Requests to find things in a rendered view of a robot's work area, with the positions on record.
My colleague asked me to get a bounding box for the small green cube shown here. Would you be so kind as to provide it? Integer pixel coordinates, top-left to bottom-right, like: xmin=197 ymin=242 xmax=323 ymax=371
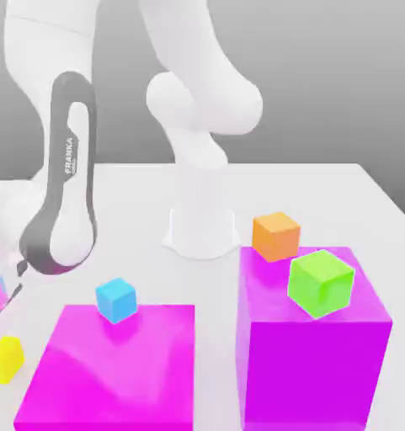
xmin=286 ymin=248 xmax=356 ymax=320

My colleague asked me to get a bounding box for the small orange cube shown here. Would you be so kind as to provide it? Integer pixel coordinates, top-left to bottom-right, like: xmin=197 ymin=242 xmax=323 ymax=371
xmin=251 ymin=211 xmax=301 ymax=263

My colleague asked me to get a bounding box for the large low magenta box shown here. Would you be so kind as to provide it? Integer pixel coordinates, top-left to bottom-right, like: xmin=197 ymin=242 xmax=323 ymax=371
xmin=13 ymin=304 xmax=196 ymax=431

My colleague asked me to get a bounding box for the large tall purple box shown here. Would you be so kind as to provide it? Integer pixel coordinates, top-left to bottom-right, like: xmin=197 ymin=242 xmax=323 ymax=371
xmin=237 ymin=246 xmax=394 ymax=431

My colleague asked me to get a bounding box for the small blue cube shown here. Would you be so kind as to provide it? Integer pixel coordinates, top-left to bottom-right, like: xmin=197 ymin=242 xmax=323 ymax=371
xmin=94 ymin=277 xmax=138 ymax=325

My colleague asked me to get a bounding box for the small yellow cube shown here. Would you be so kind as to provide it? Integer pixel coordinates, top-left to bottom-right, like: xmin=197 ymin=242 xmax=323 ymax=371
xmin=0 ymin=335 xmax=25 ymax=386

